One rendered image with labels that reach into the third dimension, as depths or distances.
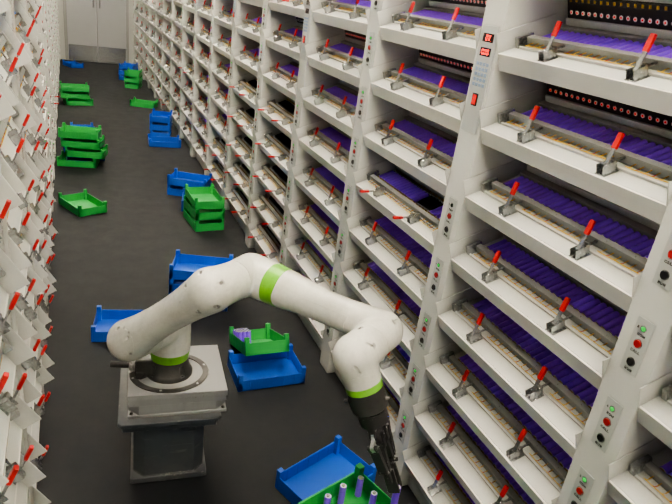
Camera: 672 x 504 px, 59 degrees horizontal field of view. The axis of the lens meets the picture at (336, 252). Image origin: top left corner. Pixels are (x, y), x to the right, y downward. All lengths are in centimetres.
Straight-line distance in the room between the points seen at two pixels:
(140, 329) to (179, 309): 19
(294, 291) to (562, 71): 84
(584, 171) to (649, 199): 17
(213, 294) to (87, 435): 105
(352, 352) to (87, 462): 123
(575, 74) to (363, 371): 81
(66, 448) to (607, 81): 203
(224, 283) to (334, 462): 101
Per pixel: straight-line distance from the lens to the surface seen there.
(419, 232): 195
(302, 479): 225
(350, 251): 248
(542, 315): 157
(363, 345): 138
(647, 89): 133
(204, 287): 154
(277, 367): 276
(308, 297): 156
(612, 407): 141
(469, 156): 173
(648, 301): 131
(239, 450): 234
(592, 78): 143
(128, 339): 182
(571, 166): 144
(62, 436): 245
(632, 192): 133
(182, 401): 202
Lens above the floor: 158
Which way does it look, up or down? 23 degrees down
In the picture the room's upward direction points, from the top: 8 degrees clockwise
